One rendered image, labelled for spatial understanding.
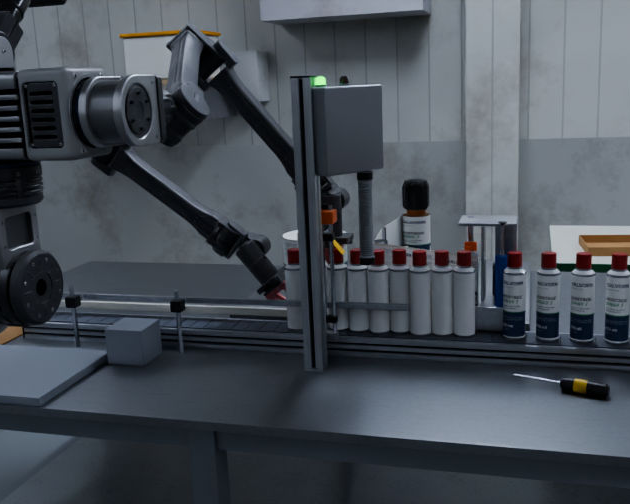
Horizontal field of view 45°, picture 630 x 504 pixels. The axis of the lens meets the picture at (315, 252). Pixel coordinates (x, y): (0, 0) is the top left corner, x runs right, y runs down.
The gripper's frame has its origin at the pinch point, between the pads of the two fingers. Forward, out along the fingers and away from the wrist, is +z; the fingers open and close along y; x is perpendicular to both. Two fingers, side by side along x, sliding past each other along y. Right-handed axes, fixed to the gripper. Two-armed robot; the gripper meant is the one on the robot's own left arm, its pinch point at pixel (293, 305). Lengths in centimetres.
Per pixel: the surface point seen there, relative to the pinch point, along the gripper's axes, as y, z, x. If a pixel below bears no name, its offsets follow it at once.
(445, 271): -7.1, 15.1, -37.7
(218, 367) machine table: -20.0, -1.5, 16.9
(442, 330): -7.8, 26.0, -28.2
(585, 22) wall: 306, 9, -129
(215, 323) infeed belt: -1.6, -9.1, 19.5
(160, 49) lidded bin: 255, -139, 64
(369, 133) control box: -11, -21, -45
